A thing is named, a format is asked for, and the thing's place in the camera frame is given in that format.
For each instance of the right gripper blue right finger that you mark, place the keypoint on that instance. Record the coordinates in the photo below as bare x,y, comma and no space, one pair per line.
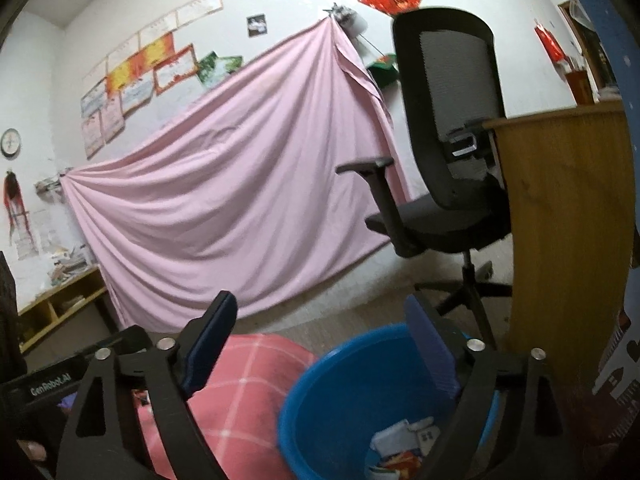
531,434

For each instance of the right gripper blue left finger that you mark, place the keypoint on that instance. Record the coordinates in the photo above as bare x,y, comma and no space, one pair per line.
103,438

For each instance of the white trash in bin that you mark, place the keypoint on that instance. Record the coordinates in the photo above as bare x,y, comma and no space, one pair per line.
406,436

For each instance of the blue plastic trash bin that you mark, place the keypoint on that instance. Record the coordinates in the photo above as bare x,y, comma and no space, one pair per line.
361,387

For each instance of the person's left hand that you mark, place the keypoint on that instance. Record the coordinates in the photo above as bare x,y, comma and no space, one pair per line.
35,451

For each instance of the wooden shelf desk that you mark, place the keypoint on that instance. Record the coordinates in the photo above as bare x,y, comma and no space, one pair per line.
59,304

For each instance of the stack of papers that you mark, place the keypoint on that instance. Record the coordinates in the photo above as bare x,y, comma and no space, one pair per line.
67,263

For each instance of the pink checked tablecloth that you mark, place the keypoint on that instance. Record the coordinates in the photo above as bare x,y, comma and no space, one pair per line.
238,409

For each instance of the wooden cabinet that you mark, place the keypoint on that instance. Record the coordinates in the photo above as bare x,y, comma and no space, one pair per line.
570,180

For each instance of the large pink hanging sheet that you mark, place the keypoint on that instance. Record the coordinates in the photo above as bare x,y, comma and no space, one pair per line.
240,192

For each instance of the black mesh office chair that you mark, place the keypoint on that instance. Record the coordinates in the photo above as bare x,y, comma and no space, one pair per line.
450,86

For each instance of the green hanging bag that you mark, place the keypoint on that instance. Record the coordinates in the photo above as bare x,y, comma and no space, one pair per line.
384,71

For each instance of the red tassel wall ornament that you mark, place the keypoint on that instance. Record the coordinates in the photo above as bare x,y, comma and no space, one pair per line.
14,202

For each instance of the round wall clock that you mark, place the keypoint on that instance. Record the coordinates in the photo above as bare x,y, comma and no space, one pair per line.
10,143

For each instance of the wall certificates cluster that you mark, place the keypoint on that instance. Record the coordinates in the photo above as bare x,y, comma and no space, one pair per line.
144,81

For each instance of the small wall photo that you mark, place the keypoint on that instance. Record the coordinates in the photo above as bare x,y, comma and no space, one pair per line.
256,25

